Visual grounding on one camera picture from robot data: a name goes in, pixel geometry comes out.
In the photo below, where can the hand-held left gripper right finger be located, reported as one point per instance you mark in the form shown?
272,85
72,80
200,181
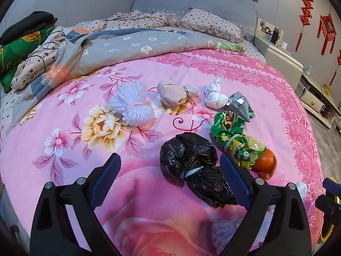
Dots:
234,181

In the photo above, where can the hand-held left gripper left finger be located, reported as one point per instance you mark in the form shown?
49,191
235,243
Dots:
106,178

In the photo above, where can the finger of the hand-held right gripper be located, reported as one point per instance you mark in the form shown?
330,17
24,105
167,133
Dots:
330,189

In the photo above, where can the yellow round bin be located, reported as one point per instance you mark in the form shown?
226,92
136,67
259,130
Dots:
328,232

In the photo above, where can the green snack bag bundle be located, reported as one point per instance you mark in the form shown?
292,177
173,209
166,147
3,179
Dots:
231,136

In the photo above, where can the black plastic bag bundle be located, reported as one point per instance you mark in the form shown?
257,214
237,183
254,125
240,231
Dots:
186,154

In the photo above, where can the silver and green snack packet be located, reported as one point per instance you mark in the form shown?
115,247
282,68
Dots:
238,104

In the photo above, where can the small white foam net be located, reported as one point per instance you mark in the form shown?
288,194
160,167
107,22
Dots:
301,189

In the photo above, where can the orange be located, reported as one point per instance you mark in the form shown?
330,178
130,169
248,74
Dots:
267,162

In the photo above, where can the pink floral blanket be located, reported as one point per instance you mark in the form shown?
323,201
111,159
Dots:
149,192

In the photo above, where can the white foam net bundle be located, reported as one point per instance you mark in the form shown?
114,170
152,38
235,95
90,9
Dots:
133,112

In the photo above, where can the cream low cabinet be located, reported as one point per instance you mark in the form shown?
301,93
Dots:
311,96

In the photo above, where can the beige stocking bundle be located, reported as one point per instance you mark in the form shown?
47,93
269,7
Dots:
169,93

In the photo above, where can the small white figurine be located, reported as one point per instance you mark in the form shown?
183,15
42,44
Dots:
308,70

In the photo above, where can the cream nightstand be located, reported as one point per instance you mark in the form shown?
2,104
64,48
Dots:
282,61

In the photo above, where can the red knot hanging ornament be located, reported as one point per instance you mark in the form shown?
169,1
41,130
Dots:
338,58

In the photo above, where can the grey and polka dot quilt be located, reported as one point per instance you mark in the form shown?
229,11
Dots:
120,45

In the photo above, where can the black upright device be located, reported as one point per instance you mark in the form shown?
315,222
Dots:
274,36

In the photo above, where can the green floral pillow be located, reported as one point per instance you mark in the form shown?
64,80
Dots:
13,56

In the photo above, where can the white framed box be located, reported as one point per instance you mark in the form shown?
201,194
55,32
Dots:
263,26

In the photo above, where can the polka dot pillow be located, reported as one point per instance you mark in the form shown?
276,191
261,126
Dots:
210,21

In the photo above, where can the red tasselled hanging ornament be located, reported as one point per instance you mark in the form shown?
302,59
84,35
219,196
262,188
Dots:
327,26

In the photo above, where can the black cloth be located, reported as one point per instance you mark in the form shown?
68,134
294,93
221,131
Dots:
26,25

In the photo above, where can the red paper-cut hanging ornament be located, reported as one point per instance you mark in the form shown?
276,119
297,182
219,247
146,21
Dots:
305,8

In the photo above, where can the grey bed headboard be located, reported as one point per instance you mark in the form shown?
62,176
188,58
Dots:
186,1

